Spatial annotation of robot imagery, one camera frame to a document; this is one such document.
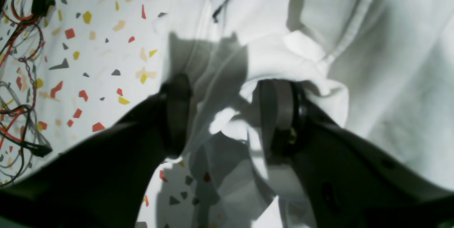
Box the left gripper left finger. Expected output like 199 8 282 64
1 74 192 228

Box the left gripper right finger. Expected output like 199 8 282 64
258 80 453 228

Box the white T-shirt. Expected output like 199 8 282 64
164 0 453 228

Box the red black wire bundle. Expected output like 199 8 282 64
0 0 57 186

